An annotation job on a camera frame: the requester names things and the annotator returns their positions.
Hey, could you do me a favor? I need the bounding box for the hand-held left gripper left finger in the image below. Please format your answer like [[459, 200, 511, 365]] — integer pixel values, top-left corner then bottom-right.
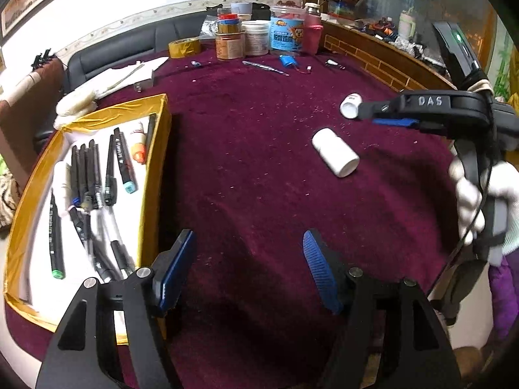
[[36, 229, 198, 389]]

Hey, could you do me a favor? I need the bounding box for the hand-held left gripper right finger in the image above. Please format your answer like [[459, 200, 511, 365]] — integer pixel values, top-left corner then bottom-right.
[[303, 229, 463, 389]]

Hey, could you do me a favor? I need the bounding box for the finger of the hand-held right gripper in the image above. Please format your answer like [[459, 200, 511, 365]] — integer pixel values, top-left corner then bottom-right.
[[372, 117, 422, 129], [357, 98, 403, 121]]

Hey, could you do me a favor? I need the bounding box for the small white pill bottle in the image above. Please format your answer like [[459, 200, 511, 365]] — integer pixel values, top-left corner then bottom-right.
[[340, 93, 363, 120]]

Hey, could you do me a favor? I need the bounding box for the large white pill bottle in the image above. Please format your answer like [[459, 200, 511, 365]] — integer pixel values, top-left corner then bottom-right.
[[311, 127, 361, 178]]

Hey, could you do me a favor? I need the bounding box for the gold cardboard box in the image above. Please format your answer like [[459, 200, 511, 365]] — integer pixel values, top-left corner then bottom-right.
[[3, 94, 173, 345]]

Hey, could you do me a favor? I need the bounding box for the black marker blue cap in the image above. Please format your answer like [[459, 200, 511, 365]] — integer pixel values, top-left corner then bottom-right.
[[111, 127, 138, 194]]

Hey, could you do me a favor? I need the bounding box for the black marker olive green cap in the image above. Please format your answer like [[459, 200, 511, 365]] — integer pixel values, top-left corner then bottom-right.
[[49, 190, 66, 280]]

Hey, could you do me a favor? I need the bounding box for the white bottle orange cap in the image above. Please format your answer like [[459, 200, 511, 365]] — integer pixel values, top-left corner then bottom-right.
[[130, 122, 147, 165]]

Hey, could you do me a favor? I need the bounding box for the bunch of black markers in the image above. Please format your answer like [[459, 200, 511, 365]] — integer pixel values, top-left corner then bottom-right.
[[67, 112, 158, 286]]

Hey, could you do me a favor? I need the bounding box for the person's right hand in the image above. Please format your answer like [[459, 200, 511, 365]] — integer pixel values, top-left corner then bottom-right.
[[449, 158, 519, 268]]

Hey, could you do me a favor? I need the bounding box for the wooden brick pattern counter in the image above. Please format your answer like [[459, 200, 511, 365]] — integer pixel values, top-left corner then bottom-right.
[[322, 20, 459, 94]]

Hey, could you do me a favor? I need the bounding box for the pile of clutter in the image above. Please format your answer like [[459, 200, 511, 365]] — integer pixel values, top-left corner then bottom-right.
[[353, 14, 447, 65]]

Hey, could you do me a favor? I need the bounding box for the white mug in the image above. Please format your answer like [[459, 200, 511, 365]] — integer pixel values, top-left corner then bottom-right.
[[398, 10, 418, 41]]

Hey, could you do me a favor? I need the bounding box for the pink bottle knit sleeve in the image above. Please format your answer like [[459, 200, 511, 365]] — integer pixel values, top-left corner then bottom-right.
[[302, 3, 324, 55]]

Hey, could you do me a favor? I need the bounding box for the open cardboard box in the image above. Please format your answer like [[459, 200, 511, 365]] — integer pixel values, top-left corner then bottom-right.
[[320, 0, 366, 21]]

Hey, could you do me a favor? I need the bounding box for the silver blue pen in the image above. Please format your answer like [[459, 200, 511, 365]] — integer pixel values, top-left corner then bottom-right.
[[242, 61, 290, 77]]

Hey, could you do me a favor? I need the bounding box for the clear jar red lid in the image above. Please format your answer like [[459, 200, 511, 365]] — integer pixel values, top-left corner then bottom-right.
[[270, 0, 305, 57]]

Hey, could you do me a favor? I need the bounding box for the white plastic jar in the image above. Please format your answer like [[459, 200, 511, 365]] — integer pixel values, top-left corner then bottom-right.
[[244, 20, 270, 56]]

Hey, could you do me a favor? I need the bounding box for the black pouch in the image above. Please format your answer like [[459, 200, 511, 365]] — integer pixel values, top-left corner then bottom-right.
[[249, 2, 272, 21]]

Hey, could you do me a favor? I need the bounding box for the brown label can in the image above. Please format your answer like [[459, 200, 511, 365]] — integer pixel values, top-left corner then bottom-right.
[[215, 30, 246, 61]]

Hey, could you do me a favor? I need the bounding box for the glass jar red lid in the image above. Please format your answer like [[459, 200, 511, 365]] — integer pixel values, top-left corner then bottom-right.
[[217, 7, 245, 34]]

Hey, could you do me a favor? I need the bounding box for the purple garment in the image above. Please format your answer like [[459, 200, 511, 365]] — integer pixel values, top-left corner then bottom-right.
[[489, 251, 519, 341]]

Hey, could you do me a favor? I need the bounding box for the patterned cloth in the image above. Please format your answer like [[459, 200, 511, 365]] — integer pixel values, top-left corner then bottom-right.
[[0, 158, 25, 240]]

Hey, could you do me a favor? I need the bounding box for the rolled white towel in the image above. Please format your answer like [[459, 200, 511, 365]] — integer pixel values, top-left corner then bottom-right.
[[54, 87, 102, 128]]

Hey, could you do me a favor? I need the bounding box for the white cloth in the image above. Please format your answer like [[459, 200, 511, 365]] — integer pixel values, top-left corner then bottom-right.
[[77, 56, 169, 98]]

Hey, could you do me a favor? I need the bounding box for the gold tape roll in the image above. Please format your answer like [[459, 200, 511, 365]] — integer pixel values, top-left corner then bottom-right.
[[168, 37, 202, 59]]

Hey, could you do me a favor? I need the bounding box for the brown chair back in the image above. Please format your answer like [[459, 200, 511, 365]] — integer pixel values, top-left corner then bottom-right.
[[0, 60, 66, 163]]

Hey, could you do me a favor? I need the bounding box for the black sofa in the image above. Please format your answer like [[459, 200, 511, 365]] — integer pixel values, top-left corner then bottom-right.
[[67, 10, 220, 86]]

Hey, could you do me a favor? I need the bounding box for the black clip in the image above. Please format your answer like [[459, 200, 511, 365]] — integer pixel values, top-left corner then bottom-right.
[[32, 48, 55, 69]]

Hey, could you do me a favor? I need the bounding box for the grey metal bracket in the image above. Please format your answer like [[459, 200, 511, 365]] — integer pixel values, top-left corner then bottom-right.
[[134, 69, 157, 93]]

